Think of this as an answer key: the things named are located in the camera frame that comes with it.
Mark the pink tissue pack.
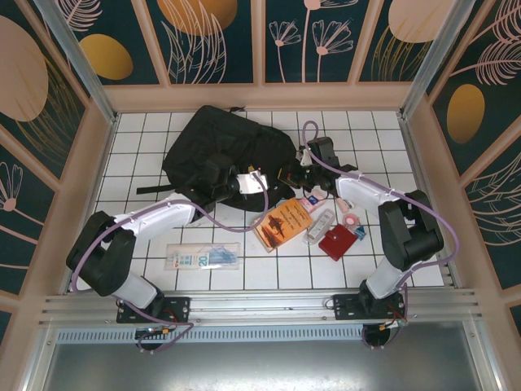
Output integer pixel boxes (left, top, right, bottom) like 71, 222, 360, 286
300, 191, 326, 213

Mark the orange paperback book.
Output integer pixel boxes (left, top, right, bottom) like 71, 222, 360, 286
252, 198, 314, 253

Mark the black backpack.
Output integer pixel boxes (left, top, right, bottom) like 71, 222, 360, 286
136, 104, 295, 213

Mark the clear white tube case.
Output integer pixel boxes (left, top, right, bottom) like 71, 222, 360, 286
303, 209, 335, 247

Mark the red snap wallet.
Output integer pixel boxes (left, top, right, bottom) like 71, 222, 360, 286
317, 226, 357, 261

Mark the clear geometry set pouch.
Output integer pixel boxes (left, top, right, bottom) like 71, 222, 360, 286
164, 243, 242, 272

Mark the grey sheet metal panel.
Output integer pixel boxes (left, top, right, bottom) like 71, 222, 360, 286
40, 321, 489, 391

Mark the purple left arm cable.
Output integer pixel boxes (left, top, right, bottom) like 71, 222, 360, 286
71, 178, 272, 355

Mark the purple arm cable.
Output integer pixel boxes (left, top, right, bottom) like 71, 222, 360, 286
301, 120, 461, 351
71, 178, 272, 355

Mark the aluminium side rail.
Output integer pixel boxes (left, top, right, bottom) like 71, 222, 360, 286
398, 116, 463, 290

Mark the aluminium front rail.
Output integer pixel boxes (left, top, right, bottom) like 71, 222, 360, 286
38, 288, 484, 327

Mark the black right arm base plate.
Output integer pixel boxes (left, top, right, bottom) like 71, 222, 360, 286
332, 292, 408, 323

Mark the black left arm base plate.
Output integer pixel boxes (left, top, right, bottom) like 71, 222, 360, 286
116, 296, 192, 325

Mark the aluminium corner post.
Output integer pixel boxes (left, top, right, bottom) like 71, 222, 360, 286
397, 0, 488, 120
34, 0, 120, 125

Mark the slotted metal cable duct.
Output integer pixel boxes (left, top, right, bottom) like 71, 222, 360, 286
55, 327, 469, 344

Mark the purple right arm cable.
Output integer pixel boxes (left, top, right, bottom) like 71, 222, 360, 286
301, 120, 461, 351

